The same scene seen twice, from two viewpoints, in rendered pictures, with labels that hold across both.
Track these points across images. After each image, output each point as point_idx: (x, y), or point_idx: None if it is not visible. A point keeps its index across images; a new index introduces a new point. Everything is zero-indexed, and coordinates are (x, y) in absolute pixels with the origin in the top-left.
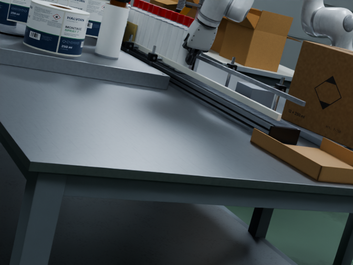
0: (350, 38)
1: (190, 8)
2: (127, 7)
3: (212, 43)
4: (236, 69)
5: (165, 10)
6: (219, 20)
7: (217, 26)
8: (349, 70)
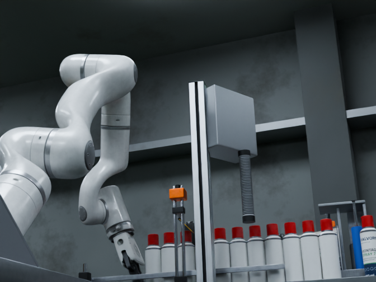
0: (0, 164)
1: (178, 220)
2: (337, 236)
3: (118, 256)
4: (78, 277)
5: (231, 229)
6: (106, 230)
7: (108, 237)
8: None
